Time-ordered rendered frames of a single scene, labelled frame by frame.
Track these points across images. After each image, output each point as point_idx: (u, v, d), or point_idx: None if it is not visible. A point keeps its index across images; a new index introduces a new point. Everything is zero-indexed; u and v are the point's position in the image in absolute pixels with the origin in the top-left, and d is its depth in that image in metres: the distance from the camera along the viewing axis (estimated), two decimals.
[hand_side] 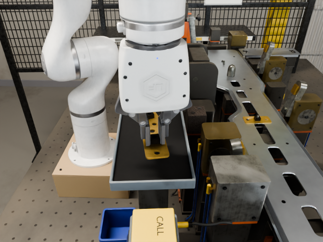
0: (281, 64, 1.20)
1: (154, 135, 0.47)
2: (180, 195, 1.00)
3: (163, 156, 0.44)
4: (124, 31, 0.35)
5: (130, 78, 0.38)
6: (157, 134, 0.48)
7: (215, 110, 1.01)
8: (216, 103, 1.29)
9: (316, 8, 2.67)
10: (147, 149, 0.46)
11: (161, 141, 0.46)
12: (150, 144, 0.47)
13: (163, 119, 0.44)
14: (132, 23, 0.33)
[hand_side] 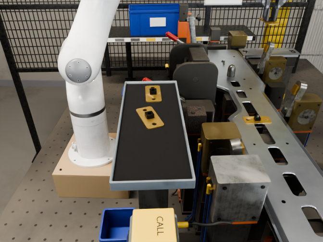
0: (281, 64, 1.20)
1: (269, 17, 0.94)
2: (180, 195, 1.00)
3: (276, 23, 0.90)
4: None
5: None
6: (270, 17, 0.94)
7: (215, 110, 1.01)
8: (216, 103, 1.29)
9: (316, 8, 2.67)
10: (267, 22, 0.92)
11: (274, 18, 0.92)
12: (267, 21, 0.93)
13: (277, 6, 0.91)
14: None
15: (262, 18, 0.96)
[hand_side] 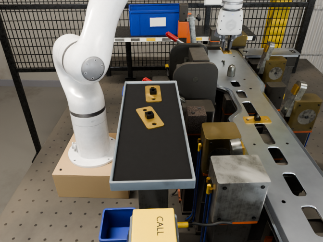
0: (281, 64, 1.20)
1: (226, 47, 1.24)
2: (180, 195, 1.00)
3: (229, 53, 1.21)
4: (223, 5, 1.12)
5: (223, 21, 1.15)
6: (227, 47, 1.24)
7: (215, 110, 1.01)
8: (216, 103, 1.29)
9: (316, 8, 2.67)
10: (223, 51, 1.23)
11: (229, 49, 1.23)
12: (224, 50, 1.24)
13: (230, 40, 1.21)
14: (227, 2, 1.10)
15: None
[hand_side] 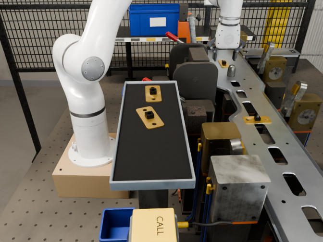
0: (281, 64, 1.20)
1: None
2: (180, 195, 1.00)
3: (228, 66, 1.24)
4: (221, 20, 1.15)
5: (221, 35, 1.18)
6: (225, 60, 1.28)
7: (215, 110, 1.01)
8: (216, 103, 1.29)
9: (316, 8, 2.67)
10: (221, 65, 1.26)
11: (234, 59, 1.25)
12: (222, 64, 1.27)
13: (236, 51, 1.24)
14: (225, 18, 1.13)
15: (220, 60, 1.30)
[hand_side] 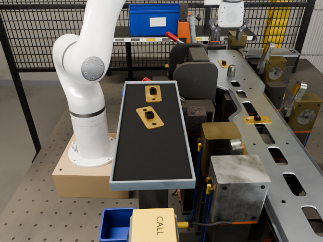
0: (281, 64, 1.20)
1: None
2: (180, 195, 1.00)
3: (228, 66, 1.24)
4: None
5: (223, 13, 1.13)
6: (225, 60, 1.28)
7: (215, 110, 1.01)
8: (216, 103, 1.29)
9: (316, 8, 2.67)
10: (221, 65, 1.26)
11: (237, 39, 1.20)
12: (222, 64, 1.27)
13: (239, 30, 1.19)
14: None
15: (220, 60, 1.30)
